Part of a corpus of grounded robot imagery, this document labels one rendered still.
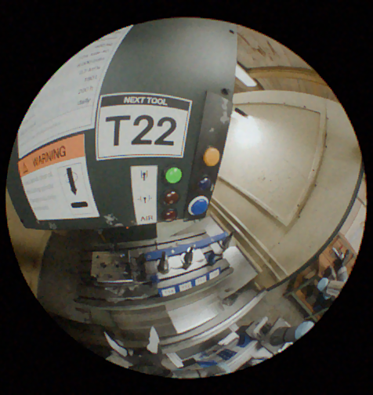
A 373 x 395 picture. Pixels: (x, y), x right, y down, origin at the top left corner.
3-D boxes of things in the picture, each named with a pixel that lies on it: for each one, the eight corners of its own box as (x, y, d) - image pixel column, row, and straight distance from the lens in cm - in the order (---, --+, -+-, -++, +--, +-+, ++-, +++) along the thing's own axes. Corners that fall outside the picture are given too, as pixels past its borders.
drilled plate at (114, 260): (134, 282, 76) (132, 280, 72) (95, 283, 87) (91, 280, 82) (130, 252, 86) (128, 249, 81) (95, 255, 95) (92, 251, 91)
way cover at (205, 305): (224, 308, 116) (233, 306, 101) (121, 337, 116) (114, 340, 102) (209, 284, 114) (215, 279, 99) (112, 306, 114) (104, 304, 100)
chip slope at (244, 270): (244, 282, 132) (259, 272, 112) (183, 317, 106) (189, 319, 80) (204, 227, 152) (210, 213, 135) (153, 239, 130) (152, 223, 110)
